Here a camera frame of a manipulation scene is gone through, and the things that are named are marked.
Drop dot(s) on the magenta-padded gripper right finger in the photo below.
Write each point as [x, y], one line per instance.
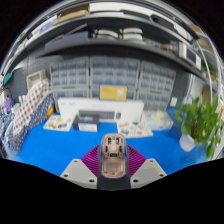
[150, 171]

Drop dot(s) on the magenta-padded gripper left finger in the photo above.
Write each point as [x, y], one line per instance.
[76, 173]

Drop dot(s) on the transparent pink computer mouse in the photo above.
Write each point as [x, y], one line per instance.
[113, 160]

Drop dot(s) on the small black labelled box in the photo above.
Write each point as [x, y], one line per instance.
[85, 125]

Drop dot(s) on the clear plastic box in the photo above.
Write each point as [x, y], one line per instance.
[159, 120]

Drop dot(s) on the long white keyboard box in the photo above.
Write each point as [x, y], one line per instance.
[130, 108]

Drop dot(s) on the green potted plant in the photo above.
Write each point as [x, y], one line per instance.
[200, 123]

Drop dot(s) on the red blue checked cloth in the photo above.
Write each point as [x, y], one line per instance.
[31, 103]

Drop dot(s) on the yellow card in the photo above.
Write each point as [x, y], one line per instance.
[113, 92]

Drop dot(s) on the grey small-parts drawer cabinet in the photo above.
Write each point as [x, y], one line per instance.
[156, 83]
[70, 75]
[115, 70]

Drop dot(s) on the purple bag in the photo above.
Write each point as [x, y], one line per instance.
[8, 105]

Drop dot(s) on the white woven basket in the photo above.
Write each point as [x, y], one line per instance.
[36, 79]

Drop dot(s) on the white metal rack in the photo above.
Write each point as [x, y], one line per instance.
[213, 66]

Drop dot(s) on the dark wall shelf unit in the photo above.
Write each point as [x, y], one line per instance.
[110, 45]

